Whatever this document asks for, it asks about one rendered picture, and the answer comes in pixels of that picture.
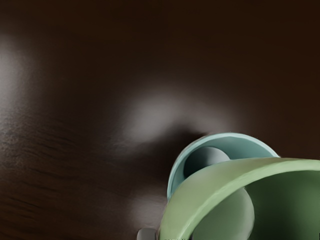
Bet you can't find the green cup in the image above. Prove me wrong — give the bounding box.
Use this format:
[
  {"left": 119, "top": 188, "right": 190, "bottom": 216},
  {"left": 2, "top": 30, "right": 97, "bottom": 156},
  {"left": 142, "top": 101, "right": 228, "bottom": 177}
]
[{"left": 159, "top": 156, "right": 320, "bottom": 240}]

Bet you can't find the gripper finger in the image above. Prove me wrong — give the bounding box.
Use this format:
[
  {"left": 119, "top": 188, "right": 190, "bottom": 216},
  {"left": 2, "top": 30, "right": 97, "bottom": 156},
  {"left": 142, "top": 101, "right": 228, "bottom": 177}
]
[{"left": 137, "top": 227, "right": 156, "bottom": 240}]

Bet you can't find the light blue cup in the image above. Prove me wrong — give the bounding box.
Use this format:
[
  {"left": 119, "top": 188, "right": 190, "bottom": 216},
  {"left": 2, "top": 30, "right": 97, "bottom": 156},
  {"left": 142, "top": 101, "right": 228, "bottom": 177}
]
[{"left": 166, "top": 132, "right": 280, "bottom": 200}]

